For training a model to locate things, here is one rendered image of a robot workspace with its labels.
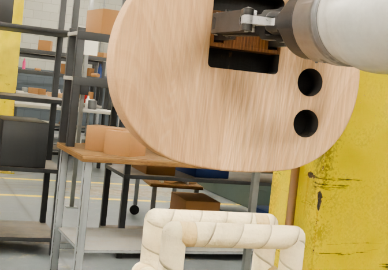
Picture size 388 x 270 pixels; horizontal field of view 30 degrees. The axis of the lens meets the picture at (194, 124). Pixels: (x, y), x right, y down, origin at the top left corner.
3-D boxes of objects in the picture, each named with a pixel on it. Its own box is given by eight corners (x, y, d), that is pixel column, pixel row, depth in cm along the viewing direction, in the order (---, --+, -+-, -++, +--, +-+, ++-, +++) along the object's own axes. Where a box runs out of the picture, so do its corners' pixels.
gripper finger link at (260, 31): (295, 43, 81) (286, 41, 80) (227, 42, 89) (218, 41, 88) (298, 8, 80) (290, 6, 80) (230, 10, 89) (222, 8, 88)
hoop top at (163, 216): (271, 232, 107) (273, 211, 107) (281, 238, 103) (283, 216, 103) (140, 228, 100) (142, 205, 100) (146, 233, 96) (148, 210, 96)
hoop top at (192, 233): (297, 246, 99) (299, 223, 99) (308, 252, 96) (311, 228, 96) (157, 242, 92) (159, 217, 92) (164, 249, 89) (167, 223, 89)
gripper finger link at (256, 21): (301, 36, 79) (267, 29, 76) (267, 36, 83) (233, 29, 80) (303, 14, 79) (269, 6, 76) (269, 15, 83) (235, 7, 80)
